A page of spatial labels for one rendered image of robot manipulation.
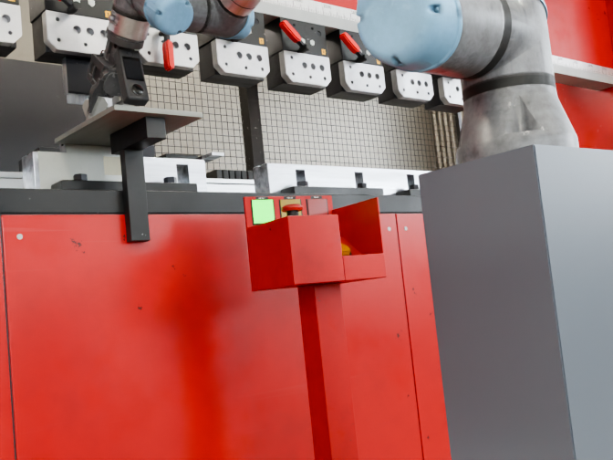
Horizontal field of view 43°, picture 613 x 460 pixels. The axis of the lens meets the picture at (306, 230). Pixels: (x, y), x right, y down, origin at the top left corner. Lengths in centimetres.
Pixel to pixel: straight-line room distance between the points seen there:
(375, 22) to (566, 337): 41
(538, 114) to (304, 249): 54
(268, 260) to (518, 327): 61
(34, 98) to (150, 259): 82
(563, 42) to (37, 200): 208
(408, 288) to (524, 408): 106
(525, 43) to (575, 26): 211
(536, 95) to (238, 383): 90
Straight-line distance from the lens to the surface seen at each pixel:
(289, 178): 191
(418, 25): 89
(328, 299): 144
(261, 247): 144
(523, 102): 99
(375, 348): 188
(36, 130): 221
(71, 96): 170
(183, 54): 181
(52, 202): 146
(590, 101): 333
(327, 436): 145
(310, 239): 137
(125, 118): 146
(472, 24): 93
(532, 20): 103
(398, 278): 195
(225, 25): 151
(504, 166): 93
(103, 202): 150
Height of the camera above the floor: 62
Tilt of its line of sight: 6 degrees up
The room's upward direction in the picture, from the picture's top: 6 degrees counter-clockwise
